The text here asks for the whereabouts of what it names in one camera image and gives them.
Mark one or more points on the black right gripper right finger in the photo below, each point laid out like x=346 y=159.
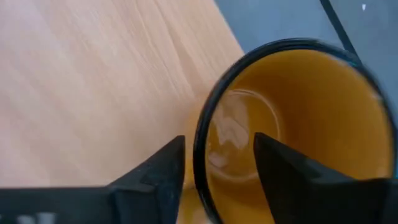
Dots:
x=304 y=193

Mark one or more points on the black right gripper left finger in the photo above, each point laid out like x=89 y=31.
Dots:
x=155 y=186

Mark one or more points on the yellow-orange mug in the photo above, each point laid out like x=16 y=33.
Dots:
x=326 y=109

